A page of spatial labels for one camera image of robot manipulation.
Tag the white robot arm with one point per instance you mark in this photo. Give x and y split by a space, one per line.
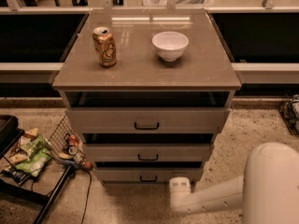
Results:
267 192

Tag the grey drawer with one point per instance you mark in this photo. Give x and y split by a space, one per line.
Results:
146 171
147 120
97 152

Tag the wire basket right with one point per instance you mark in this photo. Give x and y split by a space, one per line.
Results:
289 111

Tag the green chip bag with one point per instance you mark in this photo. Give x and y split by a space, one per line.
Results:
38 154

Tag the wire mesh basket left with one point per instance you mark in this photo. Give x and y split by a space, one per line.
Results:
59 148

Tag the grey drawer cabinet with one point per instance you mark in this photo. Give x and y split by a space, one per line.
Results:
201 78

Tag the red soda can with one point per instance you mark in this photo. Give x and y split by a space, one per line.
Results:
72 141

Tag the blue snack bag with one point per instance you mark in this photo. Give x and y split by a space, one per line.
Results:
18 176

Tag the gold soda can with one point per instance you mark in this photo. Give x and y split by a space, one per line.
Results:
105 47

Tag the white ceramic bowl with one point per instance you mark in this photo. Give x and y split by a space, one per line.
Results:
170 45

